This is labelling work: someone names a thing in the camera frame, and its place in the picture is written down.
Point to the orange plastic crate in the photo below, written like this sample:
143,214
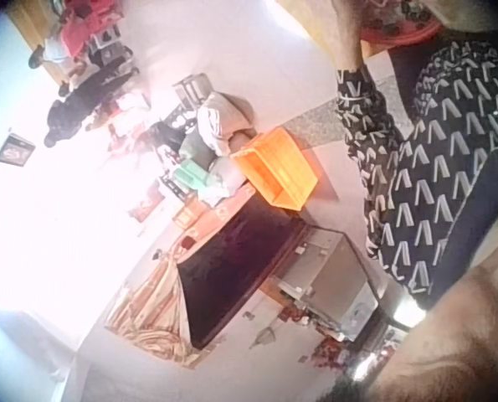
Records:
273,167

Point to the green plastic container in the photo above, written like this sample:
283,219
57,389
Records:
194,176

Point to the dark table top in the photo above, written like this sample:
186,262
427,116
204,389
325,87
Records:
236,272

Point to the heap of clothes and bags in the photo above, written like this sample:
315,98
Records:
219,121

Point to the red packet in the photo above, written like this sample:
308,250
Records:
146,205

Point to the grey metal box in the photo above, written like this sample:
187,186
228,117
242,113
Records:
332,276

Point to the grey plastic stool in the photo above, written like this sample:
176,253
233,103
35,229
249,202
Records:
192,88

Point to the orange striped cloth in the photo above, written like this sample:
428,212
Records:
156,310

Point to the red rimmed patterned plate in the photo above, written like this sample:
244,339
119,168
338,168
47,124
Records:
399,34

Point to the rack with red items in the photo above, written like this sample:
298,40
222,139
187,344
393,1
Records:
93,25

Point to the dark framed picture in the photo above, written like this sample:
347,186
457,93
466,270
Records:
15,151

